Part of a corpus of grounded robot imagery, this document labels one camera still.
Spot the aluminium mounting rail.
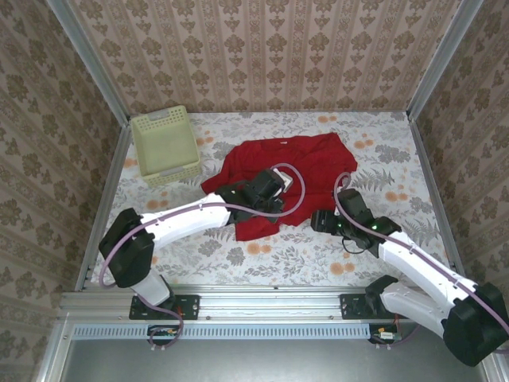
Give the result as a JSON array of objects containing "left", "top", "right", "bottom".
[{"left": 59, "top": 284, "right": 487, "bottom": 322}]

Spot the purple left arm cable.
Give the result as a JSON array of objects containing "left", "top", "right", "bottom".
[{"left": 98, "top": 162, "right": 306, "bottom": 352}]

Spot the aluminium side rail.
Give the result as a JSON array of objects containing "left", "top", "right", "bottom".
[
  {"left": 409, "top": 113, "right": 471, "bottom": 290},
  {"left": 74, "top": 119, "right": 133, "bottom": 291}
]

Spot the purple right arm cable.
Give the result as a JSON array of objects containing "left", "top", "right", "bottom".
[{"left": 332, "top": 173, "right": 509, "bottom": 352}]

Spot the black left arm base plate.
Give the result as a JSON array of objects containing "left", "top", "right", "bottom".
[{"left": 129, "top": 294, "right": 200, "bottom": 321}]

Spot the pale green plastic basket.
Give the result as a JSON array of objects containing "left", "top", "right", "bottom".
[{"left": 130, "top": 104, "right": 203, "bottom": 189}]

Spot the aluminium frame post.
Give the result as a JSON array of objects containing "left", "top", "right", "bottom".
[
  {"left": 406, "top": 0, "right": 491, "bottom": 121},
  {"left": 46, "top": 0, "right": 131, "bottom": 125}
]

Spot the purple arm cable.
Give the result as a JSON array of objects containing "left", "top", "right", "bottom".
[
  {"left": 332, "top": 173, "right": 509, "bottom": 352},
  {"left": 98, "top": 162, "right": 306, "bottom": 352}
]

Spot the floral patterned tablecloth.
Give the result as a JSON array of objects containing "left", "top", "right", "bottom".
[{"left": 90, "top": 111, "right": 457, "bottom": 288}]

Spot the grey slotted cable duct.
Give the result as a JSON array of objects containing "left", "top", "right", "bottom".
[{"left": 73, "top": 322, "right": 371, "bottom": 340}]

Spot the grey sheet metal panel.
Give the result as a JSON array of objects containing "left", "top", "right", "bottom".
[{"left": 59, "top": 337, "right": 492, "bottom": 382}]

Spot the small circuit board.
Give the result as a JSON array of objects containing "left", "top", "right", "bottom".
[
  {"left": 368, "top": 324, "right": 401, "bottom": 345},
  {"left": 149, "top": 325, "right": 184, "bottom": 345}
]

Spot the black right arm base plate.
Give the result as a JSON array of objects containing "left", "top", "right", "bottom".
[{"left": 340, "top": 293, "right": 385, "bottom": 320}]

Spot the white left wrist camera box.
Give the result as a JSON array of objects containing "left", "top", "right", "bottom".
[{"left": 272, "top": 167, "right": 295, "bottom": 194}]

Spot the red t-shirt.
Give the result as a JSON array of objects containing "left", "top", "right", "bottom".
[{"left": 200, "top": 133, "right": 359, "bottom": 243}]

